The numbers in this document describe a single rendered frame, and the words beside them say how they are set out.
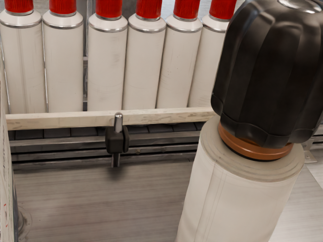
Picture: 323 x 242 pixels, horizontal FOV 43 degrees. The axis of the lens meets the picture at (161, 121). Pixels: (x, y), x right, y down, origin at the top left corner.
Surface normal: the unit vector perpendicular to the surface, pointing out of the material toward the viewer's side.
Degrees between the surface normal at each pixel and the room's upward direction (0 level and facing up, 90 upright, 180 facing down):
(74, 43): 90
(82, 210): 0
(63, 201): 0
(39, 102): 90
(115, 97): 90
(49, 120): 90
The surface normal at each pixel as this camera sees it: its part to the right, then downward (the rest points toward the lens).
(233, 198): -0.38, 0.53
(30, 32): 0.63, 0.53
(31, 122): 0.22, 0.62
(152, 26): 0.28, -0.18
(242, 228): -0.02, 0.63
